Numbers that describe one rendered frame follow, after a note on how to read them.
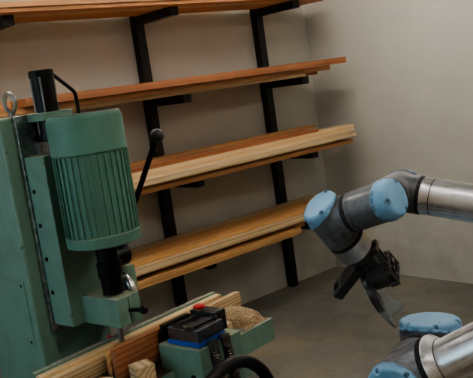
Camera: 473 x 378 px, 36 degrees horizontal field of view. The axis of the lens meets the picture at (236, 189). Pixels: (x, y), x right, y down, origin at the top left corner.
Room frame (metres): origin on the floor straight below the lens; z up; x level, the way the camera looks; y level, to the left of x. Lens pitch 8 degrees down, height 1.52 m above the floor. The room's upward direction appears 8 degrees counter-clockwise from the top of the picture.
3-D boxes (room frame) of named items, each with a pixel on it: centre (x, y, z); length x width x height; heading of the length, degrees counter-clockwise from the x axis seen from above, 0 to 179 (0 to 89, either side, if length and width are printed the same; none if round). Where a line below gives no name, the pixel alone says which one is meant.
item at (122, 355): (1.67, 0.24, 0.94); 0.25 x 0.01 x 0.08; 138
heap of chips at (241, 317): (1.88, 0.05, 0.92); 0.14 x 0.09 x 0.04; 48
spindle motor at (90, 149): (1.70, 0.33, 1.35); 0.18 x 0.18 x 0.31
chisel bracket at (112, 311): (1.72, 0.34, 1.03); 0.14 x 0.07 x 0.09; 48
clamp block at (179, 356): (1.63, 0.13, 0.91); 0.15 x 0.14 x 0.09; 138
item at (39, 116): (1.80, 0.43, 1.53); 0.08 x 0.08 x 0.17; 48
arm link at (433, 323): (1.69, -0.41, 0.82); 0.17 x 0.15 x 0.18; 146
